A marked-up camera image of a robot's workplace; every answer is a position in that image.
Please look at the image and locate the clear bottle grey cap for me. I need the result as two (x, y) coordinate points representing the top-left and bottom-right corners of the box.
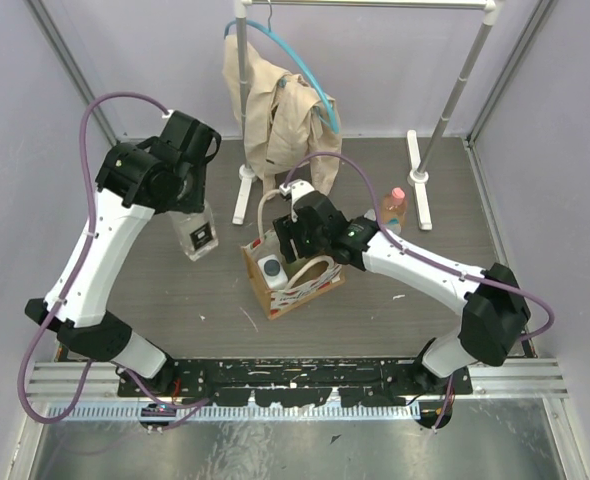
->
(169, 202), (219, 262)

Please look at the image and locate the pink bottle pink cap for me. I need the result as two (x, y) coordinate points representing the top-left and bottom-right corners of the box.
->
(380, 187), (407, 235)

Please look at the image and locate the green bottle beige cap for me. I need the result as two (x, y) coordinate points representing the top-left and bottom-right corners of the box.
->
(282, 258), (307, 278)

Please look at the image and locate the orange bottle blue pump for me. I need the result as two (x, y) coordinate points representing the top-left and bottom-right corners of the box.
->
(364, 209), (376, 221)

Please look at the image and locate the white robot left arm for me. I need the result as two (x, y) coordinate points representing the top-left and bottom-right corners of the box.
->
(25, 112), (221, 396)

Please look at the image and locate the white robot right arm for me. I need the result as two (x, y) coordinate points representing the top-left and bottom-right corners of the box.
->
(273, 191), (530, 394)

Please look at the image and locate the white bottle grey cap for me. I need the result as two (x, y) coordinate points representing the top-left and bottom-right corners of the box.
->
(258, 254), (289, 290)

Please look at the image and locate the blue clothes hanger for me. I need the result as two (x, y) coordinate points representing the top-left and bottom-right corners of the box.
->
(245, 20), (340, 134)

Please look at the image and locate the beige jacket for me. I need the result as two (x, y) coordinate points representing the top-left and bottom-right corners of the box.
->
(222, 35), (342, 194)

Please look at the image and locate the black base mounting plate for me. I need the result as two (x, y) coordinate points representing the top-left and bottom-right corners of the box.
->
(116, 357), (447, 408)

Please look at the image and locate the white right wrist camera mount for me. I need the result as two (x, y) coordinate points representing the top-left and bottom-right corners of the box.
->
(278, 180), (316, 222)

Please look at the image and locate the white clothes rack frame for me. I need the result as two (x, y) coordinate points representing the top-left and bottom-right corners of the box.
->
(231, 0), (505, 231)

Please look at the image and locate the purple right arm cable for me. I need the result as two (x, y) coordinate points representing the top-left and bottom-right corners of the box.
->
(278, 152), (556, 432)

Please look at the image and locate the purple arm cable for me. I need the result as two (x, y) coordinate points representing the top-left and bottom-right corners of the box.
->
(17, 92), (211, 429)
(278, 152), (556, 432)

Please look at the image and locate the slotted grey cable duct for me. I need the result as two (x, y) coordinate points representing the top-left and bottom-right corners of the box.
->
(64, 401), (420, 423)

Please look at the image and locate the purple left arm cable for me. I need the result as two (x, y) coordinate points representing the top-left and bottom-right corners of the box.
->
(17, 92), (211, 429)

